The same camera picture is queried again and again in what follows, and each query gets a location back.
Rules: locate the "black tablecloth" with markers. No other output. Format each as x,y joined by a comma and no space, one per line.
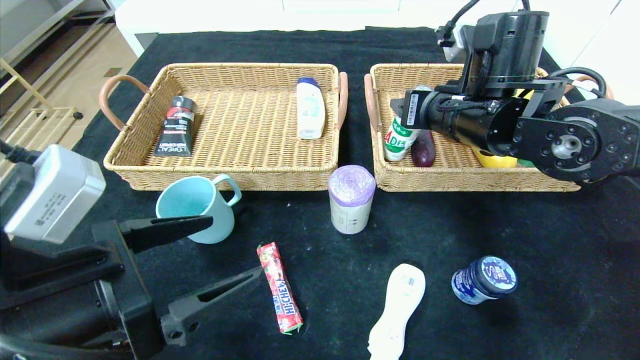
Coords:
320,50

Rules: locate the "grey metal shelf frame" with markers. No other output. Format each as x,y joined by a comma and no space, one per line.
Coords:
75,15

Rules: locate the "white flat bottle with barcode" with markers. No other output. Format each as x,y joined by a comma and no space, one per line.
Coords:
397,310

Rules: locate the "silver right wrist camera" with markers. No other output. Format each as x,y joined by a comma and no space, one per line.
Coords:
457,50

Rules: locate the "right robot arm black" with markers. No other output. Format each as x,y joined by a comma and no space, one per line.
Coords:
570,145

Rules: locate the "white AD milk bottle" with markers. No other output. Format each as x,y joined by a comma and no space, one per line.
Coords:
397,142

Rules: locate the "white shampoo bottle blue cap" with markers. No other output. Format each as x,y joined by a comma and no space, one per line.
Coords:
310,114

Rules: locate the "teal plastic mug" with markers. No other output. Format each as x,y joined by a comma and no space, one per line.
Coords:
217,237

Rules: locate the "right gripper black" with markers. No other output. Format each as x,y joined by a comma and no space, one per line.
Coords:
413,109

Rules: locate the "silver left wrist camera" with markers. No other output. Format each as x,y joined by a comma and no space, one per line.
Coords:
55,197

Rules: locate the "yellow mango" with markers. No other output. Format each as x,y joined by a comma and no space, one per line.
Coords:
495,161

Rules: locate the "black cosmetic tube red band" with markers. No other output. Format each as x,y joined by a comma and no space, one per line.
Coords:
176,134

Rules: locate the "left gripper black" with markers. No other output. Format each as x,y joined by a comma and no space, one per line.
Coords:
134,290

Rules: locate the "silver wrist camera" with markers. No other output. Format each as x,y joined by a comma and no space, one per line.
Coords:
55,197
457,50

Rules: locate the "purple trash bag roll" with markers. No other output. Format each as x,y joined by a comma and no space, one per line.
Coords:
350,215

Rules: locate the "dark blue lidded jar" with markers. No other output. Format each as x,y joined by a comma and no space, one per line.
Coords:
487,275

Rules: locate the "red Hi-Chew candy pack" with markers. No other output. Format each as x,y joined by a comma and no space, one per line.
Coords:
282,295

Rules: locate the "purple eggplant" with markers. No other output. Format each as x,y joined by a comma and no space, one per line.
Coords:
424,152

